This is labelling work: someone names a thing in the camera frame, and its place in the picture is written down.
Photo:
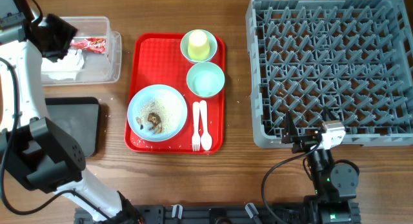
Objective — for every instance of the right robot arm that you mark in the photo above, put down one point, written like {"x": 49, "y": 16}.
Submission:
{"x": 335, "y": 181}

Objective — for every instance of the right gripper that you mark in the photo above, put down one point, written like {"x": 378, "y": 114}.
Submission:
{"x": 290, "y": 135}

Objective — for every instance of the green bowl under cup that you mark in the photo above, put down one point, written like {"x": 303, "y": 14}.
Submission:
{"x": 212, "y": 43}

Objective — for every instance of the white napkin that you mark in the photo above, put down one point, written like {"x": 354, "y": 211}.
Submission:
{"x": 66, "y": 68}

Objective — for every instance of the grey dishwasher rack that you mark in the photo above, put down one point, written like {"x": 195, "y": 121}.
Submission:
{"x": 353, "y": 57}

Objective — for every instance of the white plastic fork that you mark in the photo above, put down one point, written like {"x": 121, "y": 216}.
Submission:
{"x": 196, "y": 137}

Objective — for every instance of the white plastic spoon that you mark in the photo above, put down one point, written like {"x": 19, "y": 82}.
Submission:
{"x": 206, "y": 138}

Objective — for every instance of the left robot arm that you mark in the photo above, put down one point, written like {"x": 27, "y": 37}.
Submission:
{"x": 34, "y": 150}

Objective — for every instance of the red snack wrapper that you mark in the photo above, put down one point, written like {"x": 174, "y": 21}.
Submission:
{"x": 91, "y": 44}

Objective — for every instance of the red serving tray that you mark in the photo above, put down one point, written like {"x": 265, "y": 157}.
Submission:
{"x": 158, "y": 60}

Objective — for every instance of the yellow plastic cup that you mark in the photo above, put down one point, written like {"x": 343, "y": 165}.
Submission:
{"x": 198, "y": 46}

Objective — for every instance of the food scraps and rice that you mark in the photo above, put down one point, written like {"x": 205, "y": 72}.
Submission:
{"x": 157, "y": 116}

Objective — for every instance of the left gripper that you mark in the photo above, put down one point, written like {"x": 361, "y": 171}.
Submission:
{"x": 67, "y": 31}

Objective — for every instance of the light blue round plate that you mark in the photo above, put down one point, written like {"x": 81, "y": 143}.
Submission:
{"x": 156, "y": 91}

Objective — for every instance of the green bowl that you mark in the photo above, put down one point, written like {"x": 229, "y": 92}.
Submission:
{"x": 205, "y": 79}
{"x": 212, "y": 43}

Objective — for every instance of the clear plastic waste bin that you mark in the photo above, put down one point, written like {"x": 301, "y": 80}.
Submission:
{"x": 98, "y": 68}

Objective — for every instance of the black rectangular tray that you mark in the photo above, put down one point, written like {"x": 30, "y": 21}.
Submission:
{"x": 79, "y": 117}

